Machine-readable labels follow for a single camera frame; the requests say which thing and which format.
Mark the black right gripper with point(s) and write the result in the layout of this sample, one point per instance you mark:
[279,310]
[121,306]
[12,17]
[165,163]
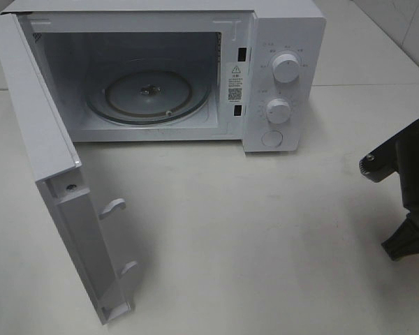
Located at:
[405,240]

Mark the round white door button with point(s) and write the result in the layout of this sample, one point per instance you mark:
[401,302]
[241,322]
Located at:
[272,139]

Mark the white timer knob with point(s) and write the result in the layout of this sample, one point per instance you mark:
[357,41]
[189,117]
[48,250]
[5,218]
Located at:
[278,111]

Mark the upper white power knob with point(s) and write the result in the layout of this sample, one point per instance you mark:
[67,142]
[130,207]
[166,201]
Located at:
[286,67]

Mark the white microwave oven body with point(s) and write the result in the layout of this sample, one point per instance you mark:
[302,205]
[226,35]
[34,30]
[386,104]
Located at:
[231,43]

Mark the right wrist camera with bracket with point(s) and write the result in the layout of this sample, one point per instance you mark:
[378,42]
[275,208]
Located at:
[380,162]

